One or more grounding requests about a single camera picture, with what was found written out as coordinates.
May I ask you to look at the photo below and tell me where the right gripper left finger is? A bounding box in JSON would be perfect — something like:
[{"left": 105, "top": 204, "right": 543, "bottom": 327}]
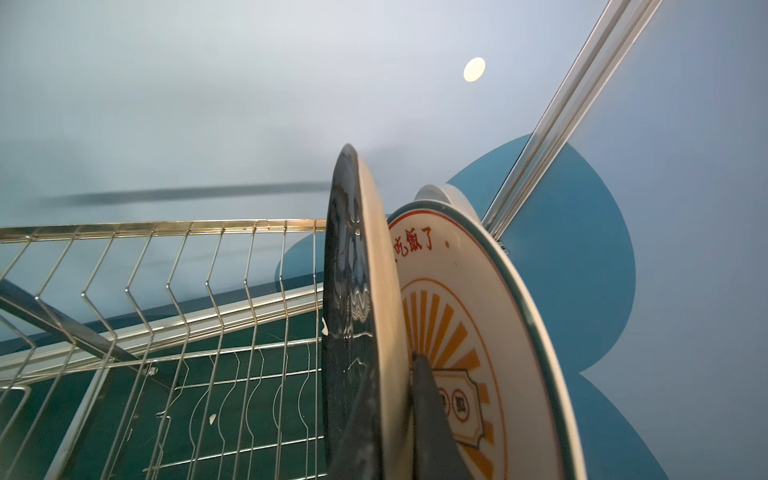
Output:
[{"left": 326, "top": 367, "right": 383, "bottom": 479}]

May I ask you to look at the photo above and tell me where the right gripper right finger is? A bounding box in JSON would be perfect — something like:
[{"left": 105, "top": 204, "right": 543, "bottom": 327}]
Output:
[{"left": 411, "top": 352, "right": 472, "bottom": 479}]

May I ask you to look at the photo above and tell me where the black glossy plate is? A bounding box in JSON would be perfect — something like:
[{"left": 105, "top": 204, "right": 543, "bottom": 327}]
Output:
[{"left": 321, "top": 144, "right": 414, "bottom": 479}]

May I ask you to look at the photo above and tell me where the orange sunburst plate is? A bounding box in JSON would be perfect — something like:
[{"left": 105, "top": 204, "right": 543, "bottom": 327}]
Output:
[{"left": 388, "top": 184, "right": 586, "bottom": 479}]

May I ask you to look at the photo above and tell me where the rear aluminium frame bar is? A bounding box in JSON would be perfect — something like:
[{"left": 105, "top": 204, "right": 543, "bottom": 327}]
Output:
[{"left": 1, "top": 283, "right": 323, "bottom": 387}]

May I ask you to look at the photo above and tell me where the chrome wire dish rack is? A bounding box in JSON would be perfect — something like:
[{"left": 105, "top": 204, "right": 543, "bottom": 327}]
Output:
[{"left": 1, "top": 219, "right": 326, "bottom": 479}]

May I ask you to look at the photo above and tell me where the right aluminium frame post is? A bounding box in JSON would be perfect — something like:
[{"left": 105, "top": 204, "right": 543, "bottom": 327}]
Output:
[{"left": 482, "top": 0, "right": 662, "bottom": 240}]

